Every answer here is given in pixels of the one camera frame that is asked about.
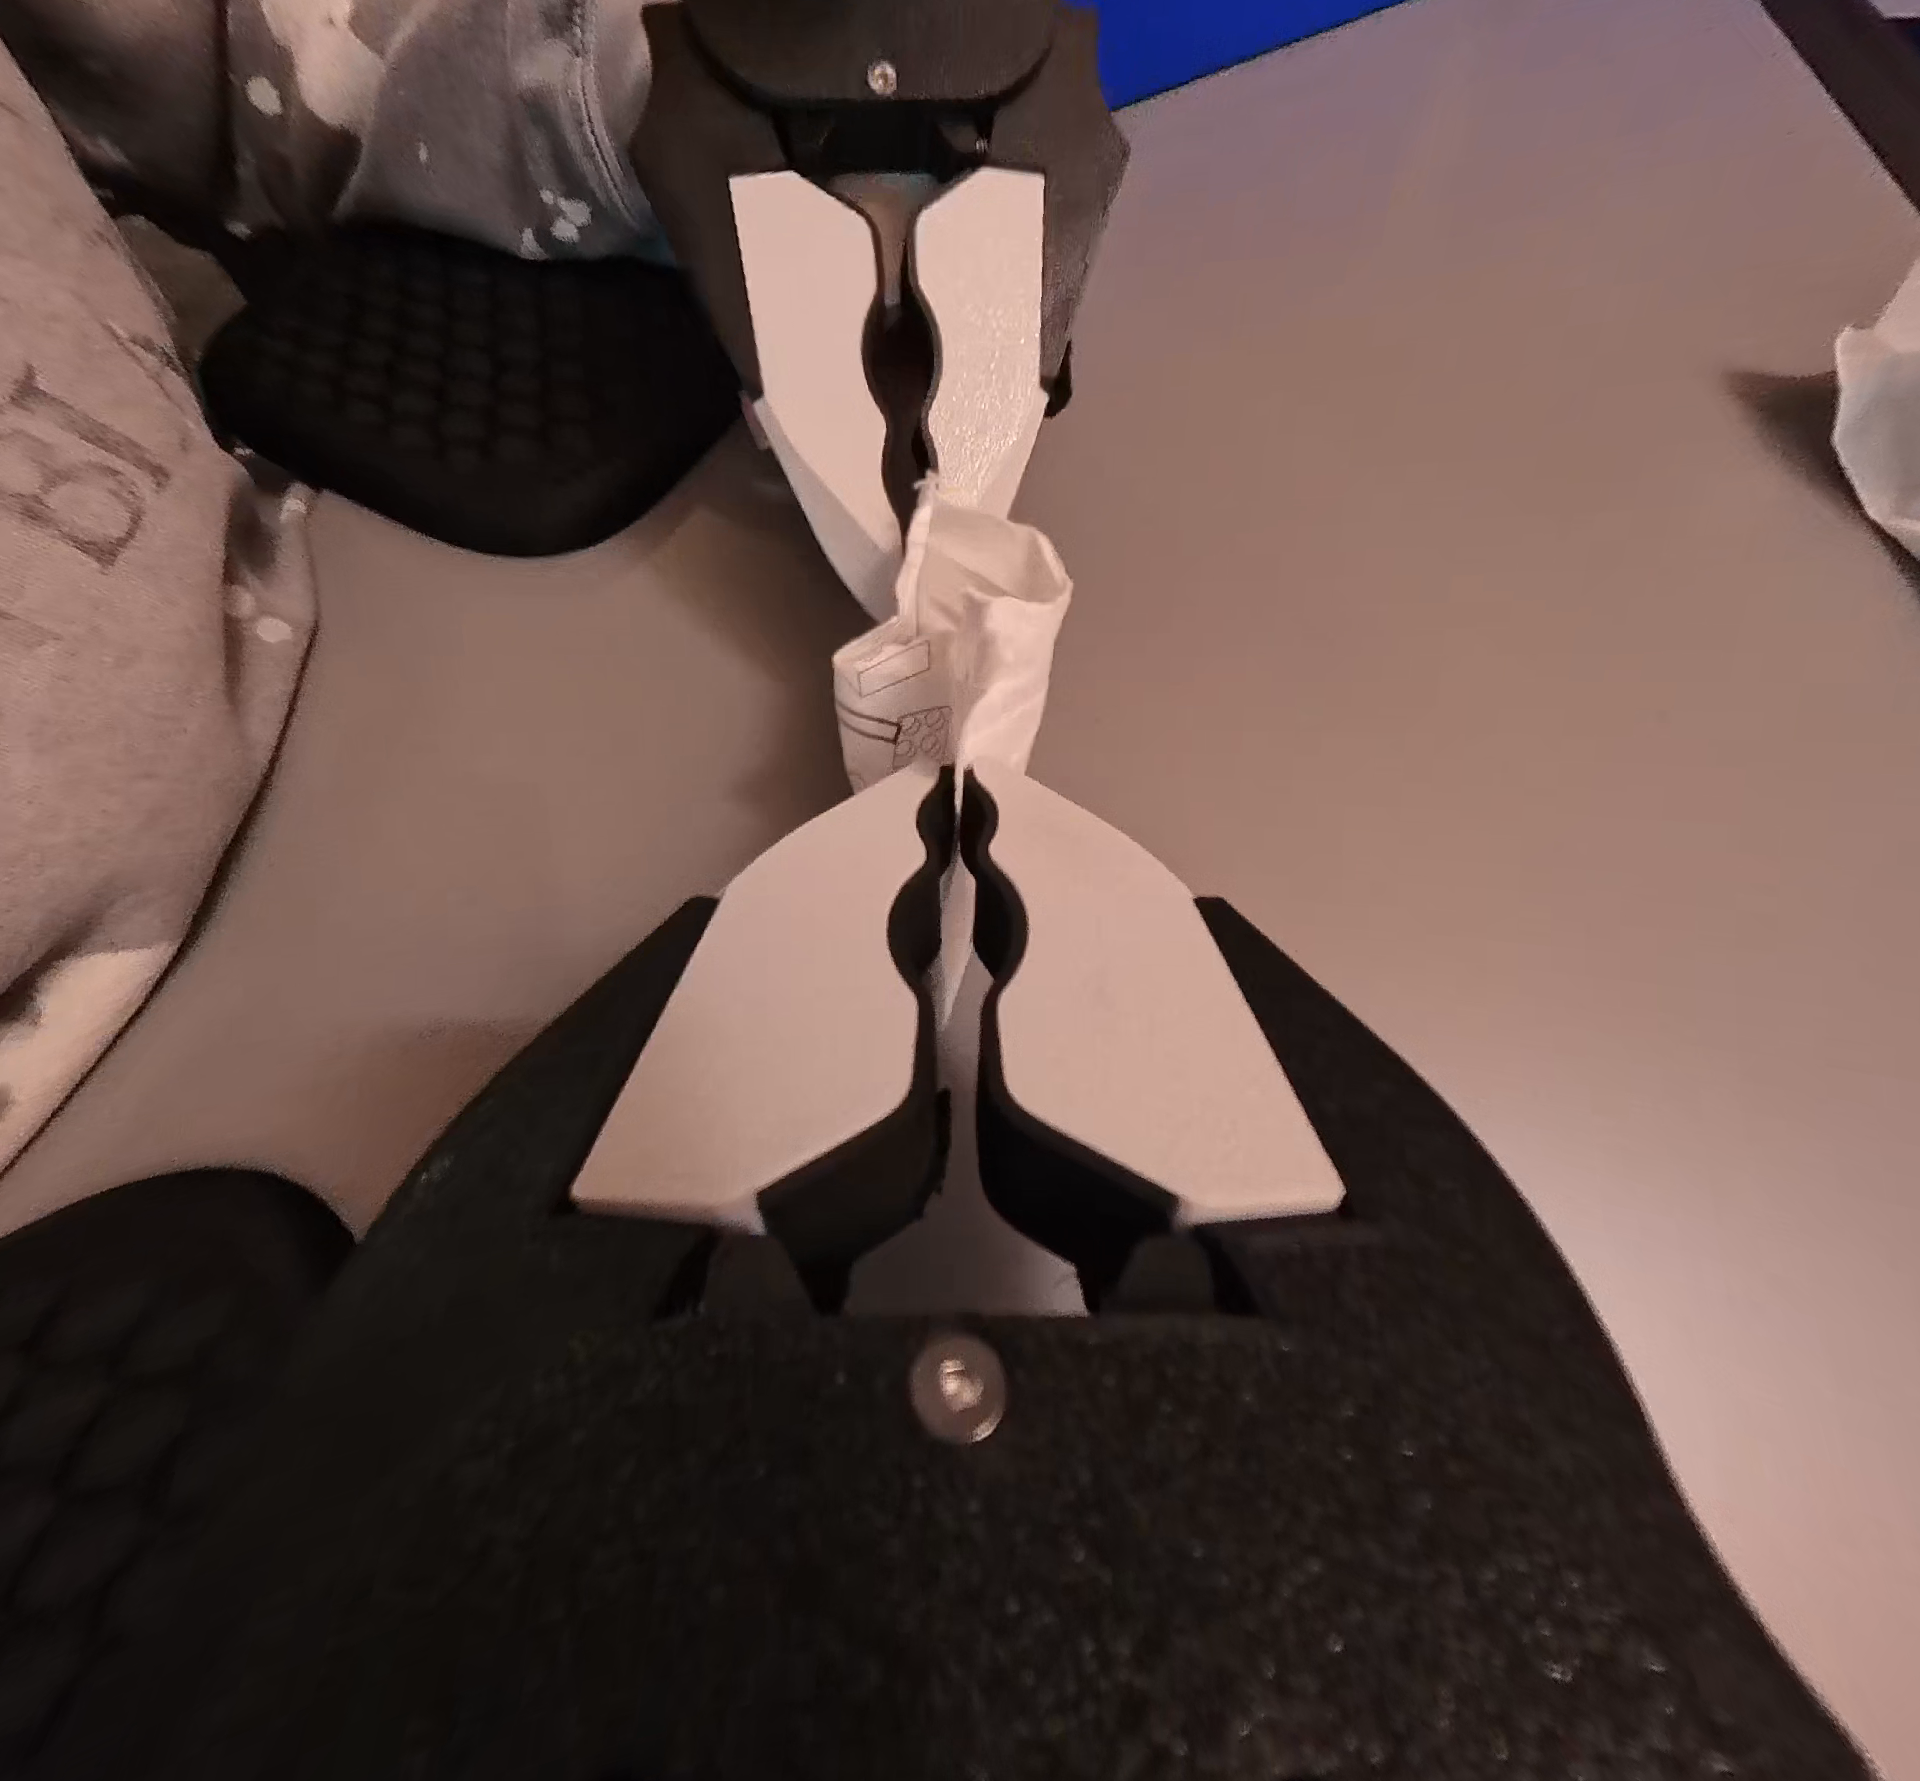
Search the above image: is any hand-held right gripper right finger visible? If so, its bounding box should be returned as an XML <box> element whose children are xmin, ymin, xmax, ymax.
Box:
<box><xmin>957</xmin><ymin>767</ymin><xmax>1344</xmax><ymax>1308</ymax></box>

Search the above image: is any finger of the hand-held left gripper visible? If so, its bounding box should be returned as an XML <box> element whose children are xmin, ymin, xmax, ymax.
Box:
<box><xmin>725</xmin><ymin>163</ymin><xmax>921</xmax><ymax>623</ymax></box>
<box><xmin>907</xmin><ymin>163</ymin><xmax>1054</xmax><ymax>526</ymax></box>

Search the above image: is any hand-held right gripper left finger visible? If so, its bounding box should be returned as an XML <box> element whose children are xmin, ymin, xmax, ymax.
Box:
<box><xmin>572</xmin><ymin>767</ymin><xmax>957</xmax><ymax>1314</ymax></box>

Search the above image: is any small printed paper bag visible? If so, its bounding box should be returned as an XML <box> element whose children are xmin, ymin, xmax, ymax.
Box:
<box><xmin>828</xmin><ymin>475</ymin><xmax>1088</xmax><ymax>1318</ymax></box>

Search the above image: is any large printed paper bag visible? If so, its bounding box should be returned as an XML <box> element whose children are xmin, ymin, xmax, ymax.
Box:
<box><xmin>1833</xmin><ymin>296</ymin><xmax>1920</xmax><ymax>545</ymax></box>

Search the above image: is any person's grey printed sweater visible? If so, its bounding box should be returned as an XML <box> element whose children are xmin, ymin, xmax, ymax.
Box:
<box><xmin>0</xmin><ymin>38</ymin><xmax>320</xmax><ymax>1172</ymax></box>

